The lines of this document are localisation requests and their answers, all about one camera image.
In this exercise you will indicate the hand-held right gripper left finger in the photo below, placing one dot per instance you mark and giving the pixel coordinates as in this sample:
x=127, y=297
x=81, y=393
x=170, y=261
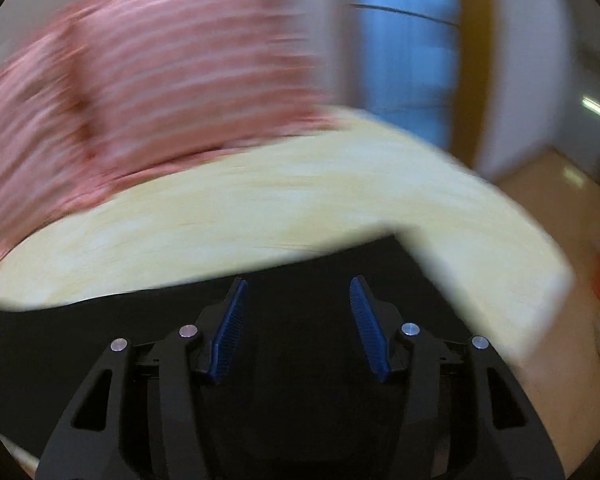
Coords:
x=228, y=332

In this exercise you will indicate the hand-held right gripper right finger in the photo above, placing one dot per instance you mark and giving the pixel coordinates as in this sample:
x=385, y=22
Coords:
x=367, y=327

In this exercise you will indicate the black pants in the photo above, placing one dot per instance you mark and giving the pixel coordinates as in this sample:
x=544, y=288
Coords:
x=300, y=340

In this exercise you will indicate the pale yellow bed sheet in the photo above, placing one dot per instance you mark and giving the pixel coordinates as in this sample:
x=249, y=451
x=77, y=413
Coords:
x=290, y=210

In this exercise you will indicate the pink striped blanket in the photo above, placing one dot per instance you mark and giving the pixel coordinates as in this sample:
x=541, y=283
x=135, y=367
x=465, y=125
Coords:
x=145, y=95

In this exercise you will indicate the blue curtain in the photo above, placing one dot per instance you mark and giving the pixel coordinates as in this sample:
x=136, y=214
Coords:
x=405, y=65

